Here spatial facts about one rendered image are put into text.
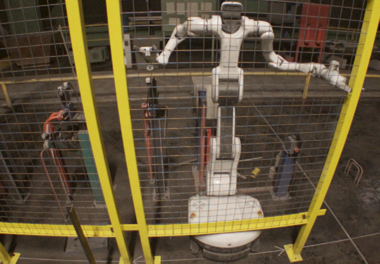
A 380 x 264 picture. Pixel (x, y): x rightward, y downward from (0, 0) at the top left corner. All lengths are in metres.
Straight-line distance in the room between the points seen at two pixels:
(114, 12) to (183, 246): 1.70
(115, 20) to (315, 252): 2.08
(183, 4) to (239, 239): 6.12
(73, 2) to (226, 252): 1.72
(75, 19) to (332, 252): 2.29
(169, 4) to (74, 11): 5.96
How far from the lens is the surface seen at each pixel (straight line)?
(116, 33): 1.00
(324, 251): 2.25
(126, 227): 1.66
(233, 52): 1.57
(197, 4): 6.95
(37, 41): 8.75
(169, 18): 6.93
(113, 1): 0.99
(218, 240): 1.71
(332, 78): 1.45
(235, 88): 1.63
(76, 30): 1.04
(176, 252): 2.01
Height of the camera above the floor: 1.69
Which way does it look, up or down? 27 degrees down
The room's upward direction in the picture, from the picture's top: straight up
